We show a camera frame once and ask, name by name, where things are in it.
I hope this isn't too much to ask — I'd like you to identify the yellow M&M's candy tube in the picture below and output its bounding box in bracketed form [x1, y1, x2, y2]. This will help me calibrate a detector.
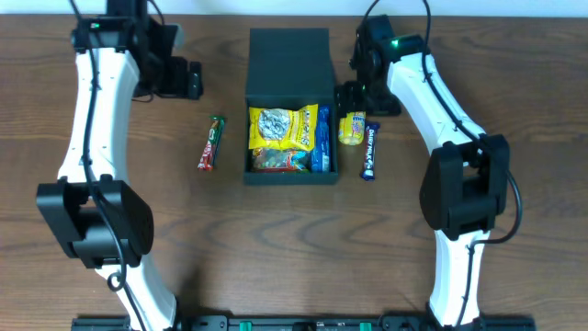
[338, 111, 366, 146]

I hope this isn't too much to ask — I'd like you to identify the purple Dairy Milk bar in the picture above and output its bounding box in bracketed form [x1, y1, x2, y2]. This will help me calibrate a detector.
[360, 122, 380, 181]

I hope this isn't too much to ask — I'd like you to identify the dark green gift box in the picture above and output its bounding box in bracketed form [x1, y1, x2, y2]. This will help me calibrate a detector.
[243, 28, 339, 186]

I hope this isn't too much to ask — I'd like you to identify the blue Oreo cookie pack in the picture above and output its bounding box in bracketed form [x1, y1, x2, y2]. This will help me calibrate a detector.
[311, 106, 330, 173]

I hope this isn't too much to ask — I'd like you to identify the yellow Hacks candy bag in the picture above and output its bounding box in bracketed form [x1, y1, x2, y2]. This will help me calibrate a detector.
[248, 104, 319, 152]

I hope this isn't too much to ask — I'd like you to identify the red green KitKat bar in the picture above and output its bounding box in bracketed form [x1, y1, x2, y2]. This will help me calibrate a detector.
[198, 115, 225, 171]

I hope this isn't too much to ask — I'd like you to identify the Haribo gummy worms bag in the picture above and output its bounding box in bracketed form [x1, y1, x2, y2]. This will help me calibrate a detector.
[252, 148, 310, 173]

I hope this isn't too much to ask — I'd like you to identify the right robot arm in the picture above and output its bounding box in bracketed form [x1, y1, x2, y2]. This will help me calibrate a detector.
[334, 15, 510, 330]

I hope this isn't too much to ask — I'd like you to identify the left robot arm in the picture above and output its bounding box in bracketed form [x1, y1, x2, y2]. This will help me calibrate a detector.
[36, 0, 203, 330]

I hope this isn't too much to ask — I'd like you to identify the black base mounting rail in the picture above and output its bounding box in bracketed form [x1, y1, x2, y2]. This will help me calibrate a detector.
[71, 314, 537, 331]

